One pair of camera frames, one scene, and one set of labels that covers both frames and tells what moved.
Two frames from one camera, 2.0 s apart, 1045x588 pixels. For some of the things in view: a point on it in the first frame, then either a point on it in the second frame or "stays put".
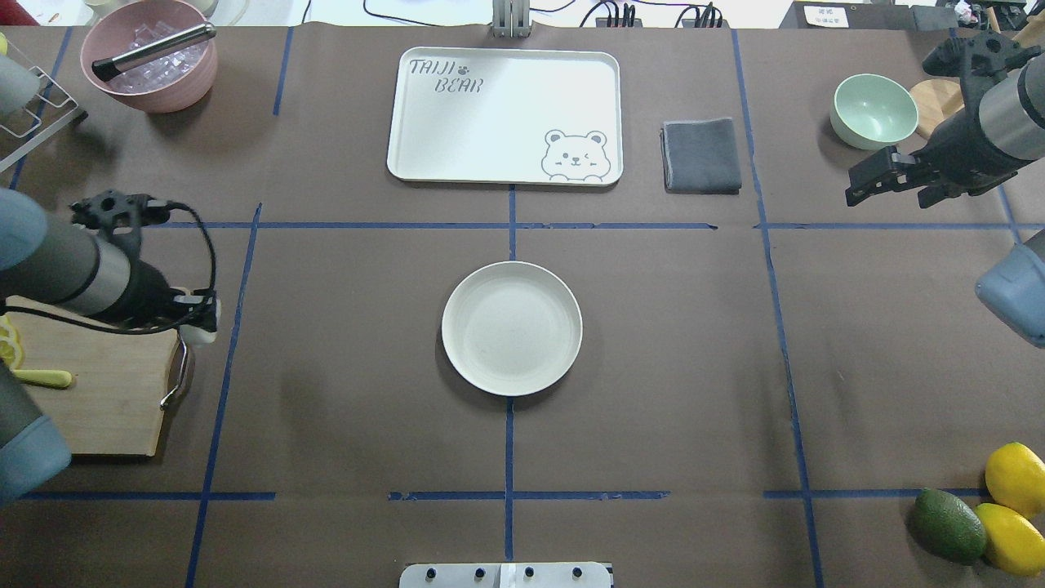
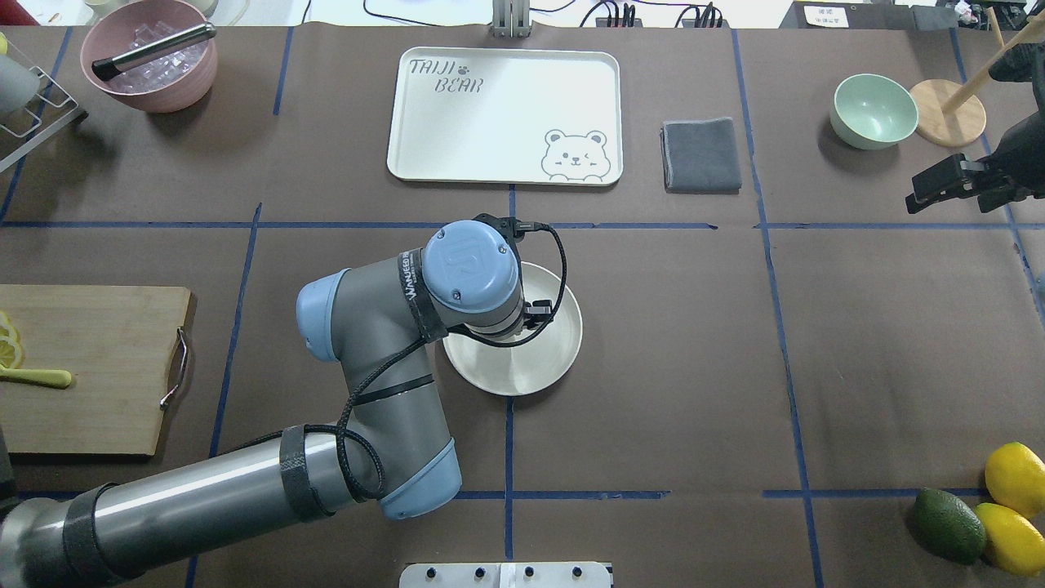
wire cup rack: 51,111 stays put
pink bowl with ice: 166,85 stays put
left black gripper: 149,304 to 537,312
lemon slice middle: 6,330 stays put
